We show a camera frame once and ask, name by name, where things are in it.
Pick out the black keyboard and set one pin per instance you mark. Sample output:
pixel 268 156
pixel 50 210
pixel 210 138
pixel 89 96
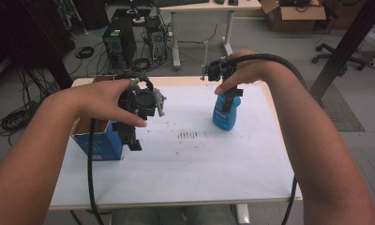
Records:
pixel 182 2

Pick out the black office chair base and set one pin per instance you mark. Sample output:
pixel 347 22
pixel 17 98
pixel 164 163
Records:
pixel 338 56

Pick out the black computer tower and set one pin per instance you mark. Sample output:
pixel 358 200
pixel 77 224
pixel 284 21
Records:
pixel 120 43

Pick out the grey floor mat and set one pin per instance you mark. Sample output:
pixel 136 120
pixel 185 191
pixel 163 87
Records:
pixel 342 109

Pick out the dark curtain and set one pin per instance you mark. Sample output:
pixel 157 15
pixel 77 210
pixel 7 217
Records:
pixel 26 34

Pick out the black slanted metal post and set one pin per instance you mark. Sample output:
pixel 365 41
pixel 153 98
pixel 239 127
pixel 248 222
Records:
pixel 348 47

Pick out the blue cardboard box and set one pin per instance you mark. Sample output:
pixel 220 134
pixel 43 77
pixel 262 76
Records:
pixel 98 143

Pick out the white table sheet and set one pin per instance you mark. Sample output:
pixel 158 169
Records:
pixel 188 168

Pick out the blue plastic bottle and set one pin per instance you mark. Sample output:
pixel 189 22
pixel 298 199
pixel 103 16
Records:
pixel 225 120

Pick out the person's left hand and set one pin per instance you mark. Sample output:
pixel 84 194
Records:
pixel 92 100

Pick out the brown cardboard box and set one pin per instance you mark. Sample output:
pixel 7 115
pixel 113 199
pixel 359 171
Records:
pixel 296 15

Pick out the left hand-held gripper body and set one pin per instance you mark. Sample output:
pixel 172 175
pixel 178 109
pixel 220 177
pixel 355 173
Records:
pixel 143 101

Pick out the open grey computer tower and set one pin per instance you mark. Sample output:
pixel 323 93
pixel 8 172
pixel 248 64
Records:
pixel 157 39

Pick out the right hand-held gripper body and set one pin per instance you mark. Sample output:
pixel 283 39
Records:
pixel 218 70

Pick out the white-legged beige desk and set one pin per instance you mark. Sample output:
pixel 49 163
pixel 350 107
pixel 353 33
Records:
pixel 207 6

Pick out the person's right hand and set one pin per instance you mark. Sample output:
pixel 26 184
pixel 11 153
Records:
pixel 251 70

